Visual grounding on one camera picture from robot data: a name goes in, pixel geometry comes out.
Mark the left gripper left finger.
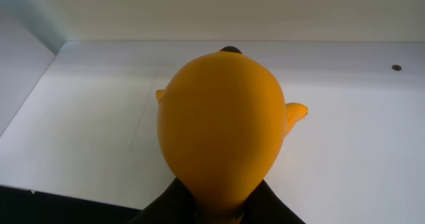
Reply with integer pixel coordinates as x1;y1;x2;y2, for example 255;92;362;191
127;177;197;224

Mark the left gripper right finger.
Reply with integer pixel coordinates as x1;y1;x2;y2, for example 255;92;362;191
238;179;306;224

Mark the orange rubber dinosaur toy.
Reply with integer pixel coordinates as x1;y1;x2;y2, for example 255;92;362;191
155;46;309;220

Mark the white shelf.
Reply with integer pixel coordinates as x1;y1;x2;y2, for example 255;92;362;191
0;0;425;224

